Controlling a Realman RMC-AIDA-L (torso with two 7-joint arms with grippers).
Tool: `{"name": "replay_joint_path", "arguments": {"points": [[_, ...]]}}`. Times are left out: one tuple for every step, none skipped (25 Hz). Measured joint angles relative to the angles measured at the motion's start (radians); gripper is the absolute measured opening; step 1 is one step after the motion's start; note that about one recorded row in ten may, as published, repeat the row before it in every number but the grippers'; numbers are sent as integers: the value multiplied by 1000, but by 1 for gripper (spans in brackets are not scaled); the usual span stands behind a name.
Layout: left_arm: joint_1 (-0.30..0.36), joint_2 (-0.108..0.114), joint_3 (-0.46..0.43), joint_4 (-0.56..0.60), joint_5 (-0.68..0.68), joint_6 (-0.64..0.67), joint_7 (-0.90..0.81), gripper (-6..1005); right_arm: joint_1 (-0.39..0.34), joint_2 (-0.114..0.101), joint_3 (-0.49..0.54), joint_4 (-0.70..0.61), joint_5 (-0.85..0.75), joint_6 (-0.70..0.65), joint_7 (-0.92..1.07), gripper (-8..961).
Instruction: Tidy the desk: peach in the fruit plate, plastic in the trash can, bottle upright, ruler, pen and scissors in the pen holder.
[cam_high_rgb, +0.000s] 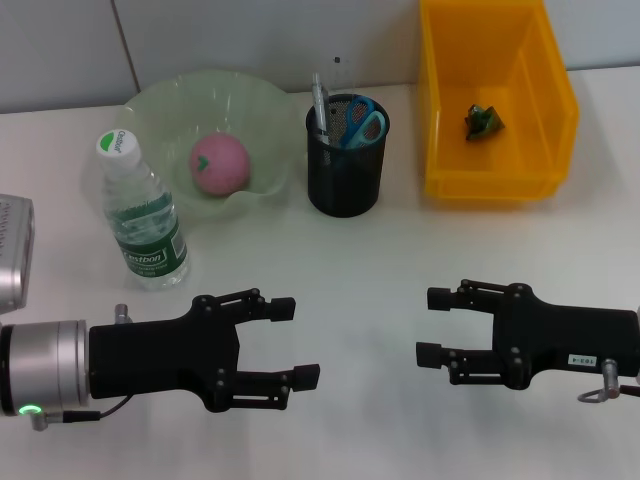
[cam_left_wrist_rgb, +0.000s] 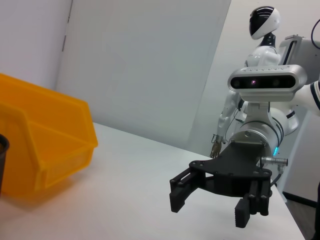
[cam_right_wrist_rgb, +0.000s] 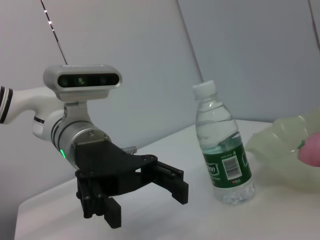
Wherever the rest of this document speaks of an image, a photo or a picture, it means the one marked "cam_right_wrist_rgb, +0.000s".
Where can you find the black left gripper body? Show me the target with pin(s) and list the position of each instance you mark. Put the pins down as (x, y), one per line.
(105, 165)

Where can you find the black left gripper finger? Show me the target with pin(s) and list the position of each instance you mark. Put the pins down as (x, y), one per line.
(112, 212)
(175, 185)

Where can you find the clear green-label water bottle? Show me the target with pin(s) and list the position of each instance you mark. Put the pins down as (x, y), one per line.
(222, 140)

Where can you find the pink peach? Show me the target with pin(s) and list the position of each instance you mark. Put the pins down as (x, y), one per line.
(312, 150)

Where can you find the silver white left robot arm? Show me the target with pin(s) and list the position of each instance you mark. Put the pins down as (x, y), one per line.
(27, 100)

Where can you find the pale green glass fruit bowl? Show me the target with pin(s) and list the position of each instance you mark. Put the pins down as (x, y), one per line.
(275, 150)

